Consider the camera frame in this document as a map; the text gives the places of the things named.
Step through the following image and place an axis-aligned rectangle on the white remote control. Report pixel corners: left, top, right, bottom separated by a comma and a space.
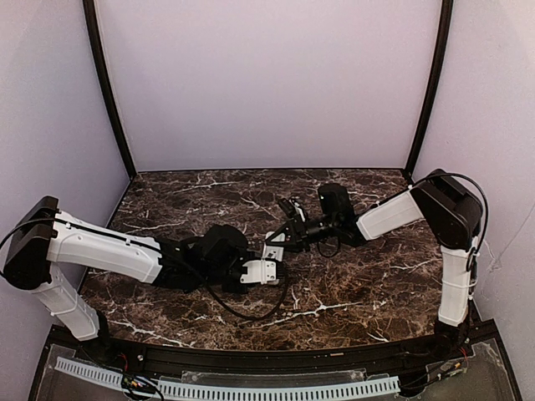
261, 245, 283, 262

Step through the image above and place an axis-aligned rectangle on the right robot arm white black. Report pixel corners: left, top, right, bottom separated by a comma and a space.
265, 169, 489, 351

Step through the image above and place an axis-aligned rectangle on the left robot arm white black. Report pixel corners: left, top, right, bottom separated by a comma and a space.
1, 196, 254, 361

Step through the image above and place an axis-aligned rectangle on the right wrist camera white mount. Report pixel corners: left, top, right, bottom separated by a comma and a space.
278, 198, 308, 222

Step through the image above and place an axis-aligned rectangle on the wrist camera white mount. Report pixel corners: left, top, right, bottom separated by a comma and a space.
278, 198, 308, 222
240, 259, 283, 286

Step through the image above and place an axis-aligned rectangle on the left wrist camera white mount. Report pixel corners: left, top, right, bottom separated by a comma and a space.
240, 259, 283, 286

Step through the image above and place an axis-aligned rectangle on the black left camera cable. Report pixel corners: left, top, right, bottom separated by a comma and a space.
204, 275, 289, 322

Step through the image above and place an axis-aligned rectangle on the black front rail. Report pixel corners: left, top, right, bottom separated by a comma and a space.
78, 336, 456, 376

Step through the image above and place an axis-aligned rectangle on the white slotted cable duct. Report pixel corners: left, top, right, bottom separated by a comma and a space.
54, 357, 400, 400

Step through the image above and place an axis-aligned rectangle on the right black frame post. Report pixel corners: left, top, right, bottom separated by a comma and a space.
404, 0, 454, 181

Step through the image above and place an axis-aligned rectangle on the black frame post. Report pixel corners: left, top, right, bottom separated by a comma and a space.
82, 0, 137, 180
404, 0, 454, 181

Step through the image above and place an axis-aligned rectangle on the left black frame post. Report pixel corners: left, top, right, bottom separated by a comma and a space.
82, 0, 137, 180

